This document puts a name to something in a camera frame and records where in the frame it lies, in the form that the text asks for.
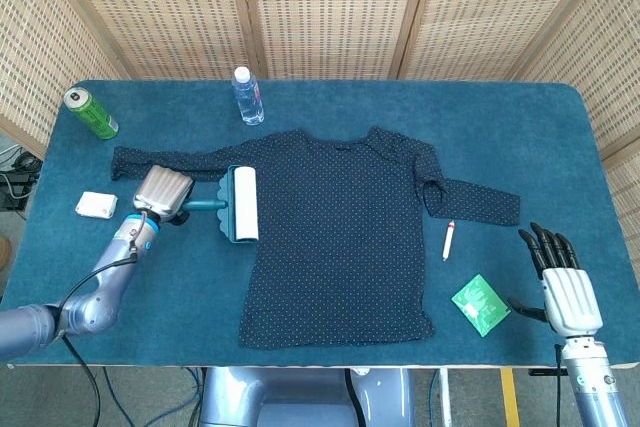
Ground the black floor cables bundle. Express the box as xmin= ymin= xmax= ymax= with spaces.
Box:
xmin=0 ymin=146 xmax=44 ymax=213

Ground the silver blue robot torso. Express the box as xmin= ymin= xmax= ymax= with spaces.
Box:
xmin=199 ymin=366 xmax=416 ymax=427

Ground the small white tissue pack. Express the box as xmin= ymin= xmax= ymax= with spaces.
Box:
xmin=75 ymin=190 xmax=119 ymax=220

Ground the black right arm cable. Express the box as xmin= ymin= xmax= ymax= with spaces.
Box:
xmin=553 ymin=344 xmax=565 ymax=427

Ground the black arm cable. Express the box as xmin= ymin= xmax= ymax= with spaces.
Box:
xmin=553 ymin=344 xmax=565 ymax=427
xmin=58 ymin=211 xmax=151 ymax=427

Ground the white table leg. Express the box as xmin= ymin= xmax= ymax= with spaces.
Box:
xmin=438 ymin=368 xmax=454 ymax=427

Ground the navy polka dot shirt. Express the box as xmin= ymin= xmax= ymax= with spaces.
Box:
xmin=110 ymin=127 xmax=522 ymax=351

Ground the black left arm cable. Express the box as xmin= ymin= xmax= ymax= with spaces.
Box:
xmin=58 ymin=211 xmax=151 ymax=427

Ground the teal carpet table cover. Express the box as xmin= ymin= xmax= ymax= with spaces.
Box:
xmin=0 ymin=78 xmax=640 ymax=368

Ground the green foil packet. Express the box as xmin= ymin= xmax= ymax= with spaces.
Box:
xmin=450 ymin=273 xmax=512 ymax=337

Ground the white red-tipped pen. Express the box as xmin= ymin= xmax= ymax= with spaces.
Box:
xmin=441 ymin=219 xmax=457 ymax=263

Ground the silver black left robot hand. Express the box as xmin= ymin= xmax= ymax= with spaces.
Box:
xmin=131 ymin=164 xmax=196 ymax=226

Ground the green drink can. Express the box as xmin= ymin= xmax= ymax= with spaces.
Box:
xmin=64 ymin=86 xmax=120 ymax=141

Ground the woven wooden folding screen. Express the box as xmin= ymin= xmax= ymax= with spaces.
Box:
xmin=0 ymin=0 xmax=640 ymax=273

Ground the teal lint roller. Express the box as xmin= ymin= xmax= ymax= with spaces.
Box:
xmin=182 ymin=165 xmax=260 ymax=248

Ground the clear plastic water bottle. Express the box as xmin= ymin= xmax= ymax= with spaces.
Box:
xmin=231 ymin=66 xmax=266 ymax=126

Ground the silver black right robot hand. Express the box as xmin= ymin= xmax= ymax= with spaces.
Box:
xmin=507 ymin=221 xmax=604 ymax=337

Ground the blue floor cable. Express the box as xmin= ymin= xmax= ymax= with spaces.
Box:
xmin=102 ymin=366 xmax=206 ymax=427

